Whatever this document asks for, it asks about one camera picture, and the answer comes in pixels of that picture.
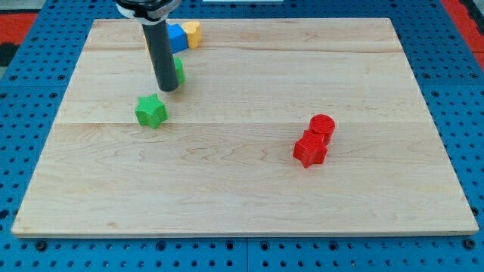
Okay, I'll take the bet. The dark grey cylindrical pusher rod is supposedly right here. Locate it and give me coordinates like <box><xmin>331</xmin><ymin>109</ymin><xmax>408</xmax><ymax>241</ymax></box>
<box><xmin>142</xmin><ymin>20</ymin><xmax>178</xmax><ymax>92</ymax></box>

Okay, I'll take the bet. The green star block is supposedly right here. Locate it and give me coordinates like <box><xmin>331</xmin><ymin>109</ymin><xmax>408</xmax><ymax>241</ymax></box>
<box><xmin>135</xmin><ymin>94</ymin><xmax>168</xmax><ymax>128</ymax></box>

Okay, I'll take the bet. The light wooden board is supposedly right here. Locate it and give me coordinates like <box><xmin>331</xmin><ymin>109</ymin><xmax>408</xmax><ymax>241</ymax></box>
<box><xmin>12</xmin><ymin>18</ymin><xmax>479</xmax><ymax>238</ymax></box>

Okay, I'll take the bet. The green circle block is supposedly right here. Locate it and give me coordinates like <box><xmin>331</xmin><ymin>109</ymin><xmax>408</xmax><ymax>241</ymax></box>
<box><xmin>174</xmin><ymin>56</ymin><xmax>185</xmax><ymax>85</ymax></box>

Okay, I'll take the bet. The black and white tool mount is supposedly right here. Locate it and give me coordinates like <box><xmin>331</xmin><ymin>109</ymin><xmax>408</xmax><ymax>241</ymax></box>
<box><xmin>116</xmin><ymin>0</ymin><xmax>182</xmax><ymax>25</ymax></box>

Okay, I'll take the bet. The yellow heart block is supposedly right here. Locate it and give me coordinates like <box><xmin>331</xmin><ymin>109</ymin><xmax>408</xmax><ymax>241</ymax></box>
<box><xmin>181</xmin><ymin>20</ymin><xmax>202</xmax><ymax>48</ymax></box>

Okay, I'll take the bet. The blue cube block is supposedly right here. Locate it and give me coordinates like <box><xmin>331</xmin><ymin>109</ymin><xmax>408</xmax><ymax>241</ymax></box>
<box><xmin>168</xmin><ymin>24</ymin><xmax>188</xmax><ymax>54</ymax></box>

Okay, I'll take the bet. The red circle block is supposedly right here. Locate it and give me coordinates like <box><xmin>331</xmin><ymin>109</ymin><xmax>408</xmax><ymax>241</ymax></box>
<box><xmin>309</xmin><ymin>114</ymin><xmax>336</xmax><ymax>146</ymax></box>

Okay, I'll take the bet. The red star block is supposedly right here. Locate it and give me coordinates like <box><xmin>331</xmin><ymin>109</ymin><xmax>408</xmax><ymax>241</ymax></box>
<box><xmin>293</xmin><ymin>130</ymin><xmax>327</xmax><ymax>168</ymax></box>

